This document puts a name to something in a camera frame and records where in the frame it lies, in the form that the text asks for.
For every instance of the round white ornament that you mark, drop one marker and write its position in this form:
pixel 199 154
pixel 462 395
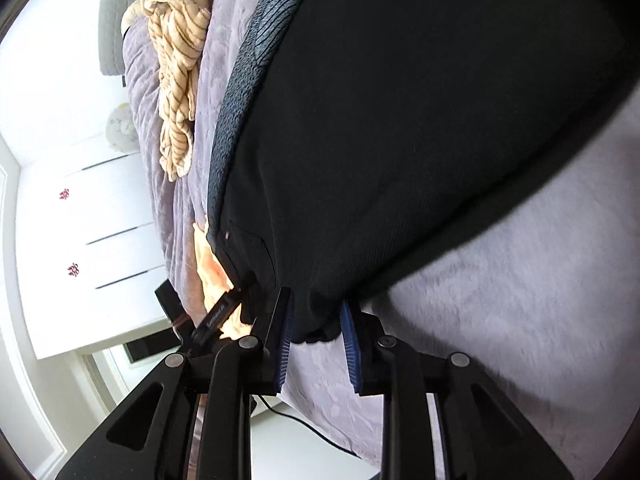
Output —
pixel 119 127

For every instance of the lilac embossed plush blanket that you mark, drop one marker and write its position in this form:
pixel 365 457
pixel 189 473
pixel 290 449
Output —
pixel 475 320

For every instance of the black pants with patterned waistband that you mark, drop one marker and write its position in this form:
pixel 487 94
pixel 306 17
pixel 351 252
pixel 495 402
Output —
pixel 400 135

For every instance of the peach garment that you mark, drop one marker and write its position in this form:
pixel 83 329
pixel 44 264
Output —
pixel 210 270

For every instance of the beige striped garment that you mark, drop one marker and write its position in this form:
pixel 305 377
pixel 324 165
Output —
pixel 177 85

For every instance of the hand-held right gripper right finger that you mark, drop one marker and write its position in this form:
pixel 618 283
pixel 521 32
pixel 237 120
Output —
pixel 352 355

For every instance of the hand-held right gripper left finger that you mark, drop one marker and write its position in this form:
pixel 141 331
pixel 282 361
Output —
pixel 281 345

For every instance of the grey padded headboard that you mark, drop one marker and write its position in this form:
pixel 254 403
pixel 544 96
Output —
pixel 112 20

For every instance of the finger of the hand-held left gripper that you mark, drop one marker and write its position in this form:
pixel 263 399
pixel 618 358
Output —
pixel 243 285

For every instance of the white wardrobe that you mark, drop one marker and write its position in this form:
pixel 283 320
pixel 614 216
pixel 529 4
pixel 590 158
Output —
pixel 100 200

